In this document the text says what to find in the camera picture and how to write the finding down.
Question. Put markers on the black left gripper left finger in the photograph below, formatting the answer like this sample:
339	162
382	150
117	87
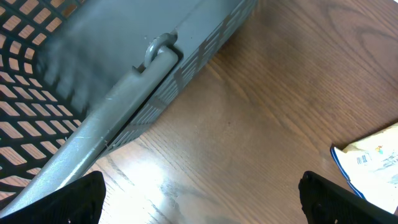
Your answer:
79	202

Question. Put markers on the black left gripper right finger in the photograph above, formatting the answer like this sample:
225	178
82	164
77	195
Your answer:
324	202

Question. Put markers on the yellow white snack bag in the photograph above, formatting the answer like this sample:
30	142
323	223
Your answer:
370	167

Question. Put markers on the dark grey plastic basket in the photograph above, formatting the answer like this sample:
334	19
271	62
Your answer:
80	79

